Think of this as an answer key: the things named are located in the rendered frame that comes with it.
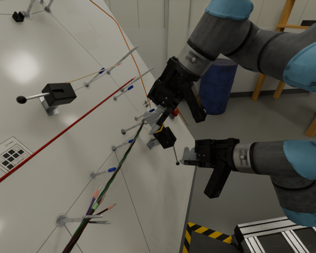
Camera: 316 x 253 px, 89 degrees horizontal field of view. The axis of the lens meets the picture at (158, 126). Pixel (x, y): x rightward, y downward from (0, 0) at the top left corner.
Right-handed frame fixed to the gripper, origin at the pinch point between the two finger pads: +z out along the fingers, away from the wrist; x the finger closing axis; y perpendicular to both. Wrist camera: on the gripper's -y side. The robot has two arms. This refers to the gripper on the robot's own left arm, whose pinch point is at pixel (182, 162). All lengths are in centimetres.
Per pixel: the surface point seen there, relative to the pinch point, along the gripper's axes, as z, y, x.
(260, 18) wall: 41, 238, -224
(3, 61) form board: 0, 18, 50
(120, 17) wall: 157, 207, -29
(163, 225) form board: 0.8, -18.8, 7.4
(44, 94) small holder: -7.0, 11.8, 42.4
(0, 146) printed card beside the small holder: -4.0, 2.2, 47.0
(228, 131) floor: 89, 47, -191
